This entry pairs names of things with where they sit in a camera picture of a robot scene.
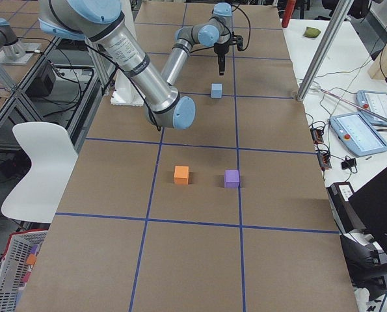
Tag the orange block in basket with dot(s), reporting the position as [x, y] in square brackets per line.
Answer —
[31, 260]

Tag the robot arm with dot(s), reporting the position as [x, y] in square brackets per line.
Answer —
[215, 34]
[103, 23]

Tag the orange foam block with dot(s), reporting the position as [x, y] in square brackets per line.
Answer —
[181, 175]

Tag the near teach pendant tablet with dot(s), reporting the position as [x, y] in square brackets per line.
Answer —
[357, 134]

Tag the far teach pendant tablet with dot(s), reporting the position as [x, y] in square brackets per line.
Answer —
[372, 101]

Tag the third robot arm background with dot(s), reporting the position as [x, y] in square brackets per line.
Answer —
[12, 50]

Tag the black electronics box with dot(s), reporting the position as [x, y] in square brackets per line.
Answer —
[344, 215]

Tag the light blue foam block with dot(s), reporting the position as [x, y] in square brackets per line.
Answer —
[216, 90]

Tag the white perforated plastic basket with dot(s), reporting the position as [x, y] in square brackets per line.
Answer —
[14, 268]

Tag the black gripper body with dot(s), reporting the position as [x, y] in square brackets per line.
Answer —
[220, 49]

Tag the teach pendant tablet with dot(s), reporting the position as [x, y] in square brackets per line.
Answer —
[372, 101]
[357, 134]

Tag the purple foam block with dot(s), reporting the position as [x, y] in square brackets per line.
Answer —
[231, 179]

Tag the aluminium frame post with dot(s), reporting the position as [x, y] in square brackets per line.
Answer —
[329, 35]

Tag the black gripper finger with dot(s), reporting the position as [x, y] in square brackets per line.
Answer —
[223, 64]
[220, 63]

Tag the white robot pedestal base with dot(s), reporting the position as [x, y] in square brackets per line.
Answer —
[125, 93]

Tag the black power adapter box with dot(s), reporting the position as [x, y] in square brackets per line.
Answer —
[43, 83]

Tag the red bottle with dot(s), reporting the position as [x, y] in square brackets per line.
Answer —
[288, 12]

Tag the white plastic chair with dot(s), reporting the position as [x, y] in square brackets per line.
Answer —
[37, 196]

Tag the black laptop computer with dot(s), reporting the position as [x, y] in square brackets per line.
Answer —
[370, 205]

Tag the green bean bag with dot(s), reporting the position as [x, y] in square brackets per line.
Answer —
[311, 32]

